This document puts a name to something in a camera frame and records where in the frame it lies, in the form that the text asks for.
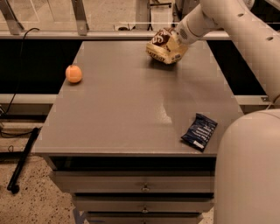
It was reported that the blue rxbar wrapper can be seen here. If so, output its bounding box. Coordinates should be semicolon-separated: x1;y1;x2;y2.
181;113;218;152

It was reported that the metal railing frame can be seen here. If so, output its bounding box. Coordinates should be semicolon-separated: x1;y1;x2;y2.
0;0;280;41

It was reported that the black rod on floor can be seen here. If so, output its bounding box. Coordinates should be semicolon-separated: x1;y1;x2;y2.
7;128;39;194

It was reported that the orange fruit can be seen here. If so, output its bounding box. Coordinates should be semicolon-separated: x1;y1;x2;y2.
66;65;82;84

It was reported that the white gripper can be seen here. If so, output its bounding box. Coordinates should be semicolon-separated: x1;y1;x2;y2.
175;12;210;45

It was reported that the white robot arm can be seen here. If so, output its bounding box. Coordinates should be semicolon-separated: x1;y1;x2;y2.
177;0;280;224

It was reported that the black cable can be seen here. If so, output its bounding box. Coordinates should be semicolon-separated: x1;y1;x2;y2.
0;27;41;139

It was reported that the brown sea salt chip bag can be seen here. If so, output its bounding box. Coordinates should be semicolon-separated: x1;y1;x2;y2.
146;28;188;65

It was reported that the grey drawer cabinet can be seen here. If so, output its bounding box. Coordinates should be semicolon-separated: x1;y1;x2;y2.
33;41;242;224

